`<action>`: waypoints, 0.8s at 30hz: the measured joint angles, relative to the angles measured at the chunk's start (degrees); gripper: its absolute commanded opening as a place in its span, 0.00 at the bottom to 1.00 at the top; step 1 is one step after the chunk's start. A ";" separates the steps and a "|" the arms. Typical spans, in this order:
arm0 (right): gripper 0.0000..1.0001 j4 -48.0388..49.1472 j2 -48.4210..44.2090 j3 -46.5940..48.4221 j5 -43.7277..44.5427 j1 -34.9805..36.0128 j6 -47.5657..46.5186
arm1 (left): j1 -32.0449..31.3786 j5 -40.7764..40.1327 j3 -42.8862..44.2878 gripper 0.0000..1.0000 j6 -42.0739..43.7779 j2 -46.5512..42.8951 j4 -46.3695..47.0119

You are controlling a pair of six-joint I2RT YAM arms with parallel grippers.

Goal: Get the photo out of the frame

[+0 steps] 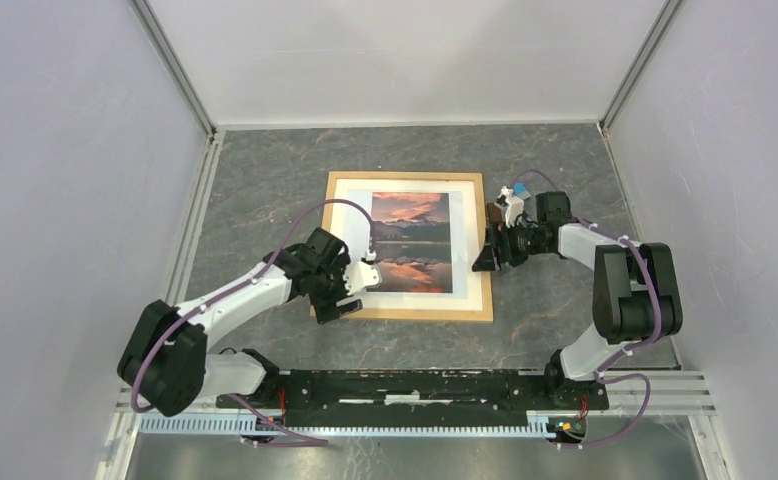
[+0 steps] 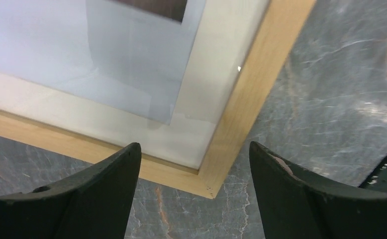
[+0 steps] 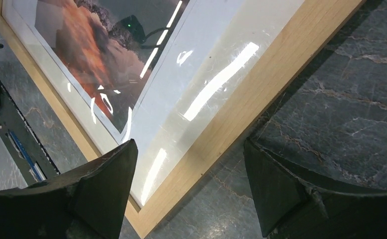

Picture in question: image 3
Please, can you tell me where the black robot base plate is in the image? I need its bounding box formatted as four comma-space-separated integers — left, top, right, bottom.
0, 81, 60, 185

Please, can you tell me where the sunset sky photo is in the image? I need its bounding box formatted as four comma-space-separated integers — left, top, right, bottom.
12, 0, 201, 144

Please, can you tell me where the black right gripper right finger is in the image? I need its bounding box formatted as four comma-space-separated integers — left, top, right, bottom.
244, 139, 387, 239

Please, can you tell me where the wooden picture frame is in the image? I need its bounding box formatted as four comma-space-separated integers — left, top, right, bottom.
0, 0, 363, 238

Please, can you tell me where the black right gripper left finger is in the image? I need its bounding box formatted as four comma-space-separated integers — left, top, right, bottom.
0, 139, 138, 239

